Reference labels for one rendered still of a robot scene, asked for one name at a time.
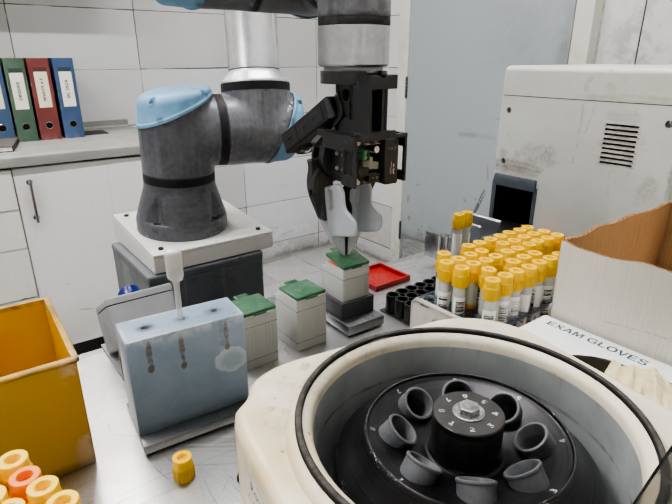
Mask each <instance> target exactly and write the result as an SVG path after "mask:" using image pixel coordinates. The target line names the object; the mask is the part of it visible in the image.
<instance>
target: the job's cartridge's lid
mask: <svg viewBox="0 0 672 504"><path fill-rule="evenodd" d="M330 250H331V251H333V252H328V253H326V256H327V257H328V258H329V259H330V260H332V261H333V262H334V263H335V264H336V265H338V266H339V267H340V268H341V269H342V270H346V269H350V268H352V269H355V268H359V267H362V265H365V264H368V263H369V260H368V259H366V258H365V257H364V256H363V255H361V254H360V253H359V252H357V251H356V250H355V249H352V251H351V252H350V254H348V255H344V256H343V255H341V254H340V253H339V252H338V251H337V250H336V249H335V247H333V248H330Z"/></svg>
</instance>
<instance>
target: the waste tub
mask: <svg viewBox="0 0 672 504"><path fill-rule="evenodd" d="M78 361H79V357H78V355H77V353H76V351H75V349H74V347H73V345H72V343H71V341H70V339H69V337H68V335H67V333H66V331H65V329H64V327H63V325H62V323H61V321H60V319H59V317H58V315H57V313H56V311H55V309H54V307H53V305H52V303H51V301H50V299H49V297H44V298H40V299H36V300H31V301H27V302H23V303H18V304H14V305H9V306H5V307H1V308H0V457H1V456H2V455H3V454H5V453H7V452H9V451H12V450H17V449H23V450H26V451H27V452H28V455H29V459H30V461H31V463H33V466H38V467H39V468H40V469H41V473H42V476H46V475H54V476H57V477H60V476H63V475H65V474H68V473H70V472H72V471H75V470H77V469H80V468H82V467H85V466H87V465H90V464H92V463H95V462H96V455H95V450H94V445H93V440H92V435H91V430H90V425H89V420H88V415H87V410H86V405H85V400H84V396H83V391H82V386H81V381H80V376H79V371H78V366H77V362H78Z"/></svg>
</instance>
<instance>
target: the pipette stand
mask: <svg viewBox="0 0 672 504"><path fill-rule="evenodd" d="M182 310H183V318H184V319H183V320H177V311H176V309H175V310H171V311H167V312H163V313H159V314H155V315H150V316H146V317H142V318H138V319H134V320H130V321H125V322H121V323H117V324H115V326H116V332H117V338H118V344H119V350H120V356H121V362H122V368H123V374H124V380H125V386H126V392H127V398H128V403H127V410H128V412H129V415H130V417H131V420H132V422H133V425H134V427H135V430H136V433H137V435H138V438H139V440H140V443H141V445H142V448H143V450H144V453H145V455H147V454H150V453H153V452H155V451H158V450H161V449H164V448H166V447H168V446H171V445H174V444H176V443H179V442H182V441H185V440H187V439H190V438H193V437H195V436H198V435H201V434H204V433H206V432H209V431H212V430H214V429H217V428H220V427H223V426H225V425H228V424H231V423H233V422H235V415H236V413H237V411H238V410H239V409H240V408H241V406H242V405H243V404H244V403H245V402H246V401H247V399H248V396H249V388H248V373H247V359H246V345H245V330H244V316H243V313H242V312H241V311H240V310H239V309H238V308H237V307H236V306H235V305H234V304H233V303H232V302H231V301H230V300H229V299H228V298H227V297H225V298H221V299H217V300H213V301H209V302H204V303H200V304H196V305H192V306H188V307H184V308H182Z"/></svg>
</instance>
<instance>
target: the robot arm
mask: <svg viewBox="0 0 672 504"><path fill-rule="evenodd" d="M155 1H156V2H158V3H159V4H161V5H164V6H173V7H183V8H185V9H187V10H198V9H215V10H223V11H224V23H225V35H226V47H227V59H228V71H229V72H228V74H227V75H226V77H225V78H224V79H223V80H222V81H221V83H220V87H221V94H213V92H212V90H211V88H210V86H208V85H205V84H181V85H172V86H166V87H160V88H156V89H152V90H149V91H146V92H144V93H142V94H141V95H140V96H139V97H138V99H137V101H136V114H137V121H136V128H138V138H139V147H140V157H141V166H142V176H143V189H142V193H141V197H140V201H139V206H138V210H137V214H136V224H137V231H138V232H139V234H141V235H142V236H144V237H146V238H149V239H152V240H157V241H163V242H190V241H197V240H202V239H206V238H210V237H213V236H215V235H218V234H219V233H221V232H223V231H224V230H225V229H226V227H227V212H226V209H225V206H224V204H223V201H222V199H221V196H220V193H219V191H218V188H217V186H216V182H215V166H217V165H235V164H251V163H266V164H269V163H272V162H276V161H285V160H288V159H290V158H291V157H293V156H294V155H295V153H296V154H307V153H311V152H312V154H311V158H310V159H307V163H308V173H307V190H308V195H309V198H310V200H311V203H312V205H313V207H314V210H315V212H316V215H317V217H318V218H319V220H320V222H321V224H322V227H323V229H324V231H325V233H326V235H327V236H328V238H329V240H330V242H331V243H332V245H333V246H334V247H335V249H336V250H337V251H338V252H339V253H340V254H341V255H343V256H344V255H348V254H350V252H351V251H352V249H353V247H354V246H355V244H356V242H357V240H358V238H359V235H360V232H377V231H379V230H380V229H381V228H382V224H383V218H382V215H381V214H380V213H379V211H378V210H377V209H376V208H375V207H374V205H373V203H372V189H373V187H374V185H375V183H376V182H377V183H381V184H384V185H387V184H393V183H396V182H397V179H399V180H402V181H405V180H406V159H407V137H408V133H406V132H400V131H396V130H387V107H388V89H397V86H398V75H395V74H387V71H385V70H383V67H387V66H388V65H389V47H390V26H389V25H391V19H390V18H391V0H155ZM276 13H277V14H290V15H292V16H296V17H299V18H305V19H311V18H317V17H318V26H317V44H318V65H319V66H320V67H324V70H322V71H320V83H321V84H336V94H335V96H326V97H325V98H323V99H322V100H321V101H320V102H319V103H318V104H317V105H315V106H314V107H313V108H312V109H311V110H310V111H308V112H307V113H306V114H305V115H304V108H303V105H302V100H301V98H300V96H299V95H298V94H295V93H294V92H290V82H289V80H288V79H287V78H286V77H285V76H284V75H283V74H282V73H281V71H280V64H279V48H278V32H277V16H276ZM398 145H400V146H403V153H402V169H398V168H397V167H398ZM334 181H340V182H341V184H342V185H343V186H344V187H342V186H341V185H340V184H334V185H333V182H334Z"/></svg>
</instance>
